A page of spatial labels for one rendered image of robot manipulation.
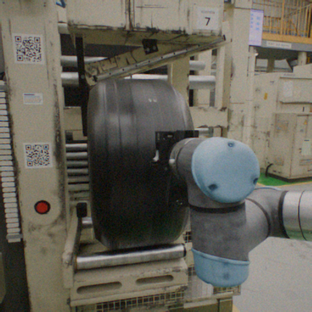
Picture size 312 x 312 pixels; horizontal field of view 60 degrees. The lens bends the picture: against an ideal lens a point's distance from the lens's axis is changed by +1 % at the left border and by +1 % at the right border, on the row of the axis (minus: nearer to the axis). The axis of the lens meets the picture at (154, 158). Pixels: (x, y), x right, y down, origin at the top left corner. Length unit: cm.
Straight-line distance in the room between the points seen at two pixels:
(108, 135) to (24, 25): 38
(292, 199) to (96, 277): 62
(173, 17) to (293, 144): 437
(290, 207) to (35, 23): 75
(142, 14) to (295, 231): 93
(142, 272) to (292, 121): 466
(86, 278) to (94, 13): 90
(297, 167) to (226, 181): 515
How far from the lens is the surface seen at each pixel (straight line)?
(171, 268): 90
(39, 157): 85
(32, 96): 84
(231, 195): 32
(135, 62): 124
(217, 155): 31
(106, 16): 113
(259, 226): 41
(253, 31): 504
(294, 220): 44
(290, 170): 537
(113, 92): 74
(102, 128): 67
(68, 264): 83
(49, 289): 102
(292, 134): 529
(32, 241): 94
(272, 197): 46
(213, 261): 37
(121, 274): 88
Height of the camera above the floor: 136
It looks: 11 degrees down
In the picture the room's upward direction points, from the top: straight up
